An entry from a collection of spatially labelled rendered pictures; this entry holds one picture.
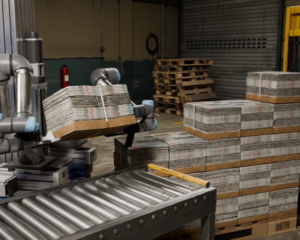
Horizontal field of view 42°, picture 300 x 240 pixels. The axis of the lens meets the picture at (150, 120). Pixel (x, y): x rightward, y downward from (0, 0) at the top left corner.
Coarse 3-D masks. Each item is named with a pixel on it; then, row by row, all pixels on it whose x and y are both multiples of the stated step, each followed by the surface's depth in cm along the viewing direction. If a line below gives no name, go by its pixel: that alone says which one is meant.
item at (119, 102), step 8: (104, 88) 200; (112, 88) 203; (120, 88) 207; (112, 96) 203; (120, 96) 206; (128, 96) 209; (112, 104) 201; (120, 104) 204; (128, 104) 208; (112, 112) 200; (120, 112) 204; (128, 112) 207; (112, 128) 200; (120, 128) 208; (96, 136) 217
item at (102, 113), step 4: (96, 88) 197; (100, 88) 199; (96, 92) 196; (104, 92) 199; (96, 96) 196; (100, 96) 198; (104, 96) 199; (100, 100) 197; (104, 100) 198; (100, 104) 196; (104, 104) 198; (100, 108) 197; (100, 112) 196; (108, 112) 198; (100, 116) 195; (104, 116) 196; (108, 116) 198; (104, 128) 194; (108, 128) 197; (96, 132) 199; (100, 132) 203; (88, 136) 207; (92, 136) 212
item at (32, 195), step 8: (128, 168) 218; (136, 168) 218; (144, 168) 221; (96, 176) 204; (104, 176) 204; (112, 176) 206; (64, 184) 192; (72, 184) 192; (80, 184) 194; (32, 192) 180; (40, 192) 180; (48, 192) 182; (0, 200) 171; (8, 200) 171; (16, 200) 172
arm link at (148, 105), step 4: (144, 100) 239; (148, 100) 239; (152, 100) 240; (144, 104) 236; (148, 104) 237; (152, 104) 238; (148, 108) 236; (152, 108) 238; (148, 112) 236; (152, 112) 239; (144, 116) 239; (148, 116) 238; (152, 116) 239
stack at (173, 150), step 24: (120, 144) 270; (144, 144) 263; (168, 144) 268; (192, 144) 270; (216, 144) 278; (240, 144) 286; (264, 144) 294; (168, 168) 266; (240, 168) 289; (264, 168) 297; (264, 192) 301; (216, 216) 288; (240, 216) 296
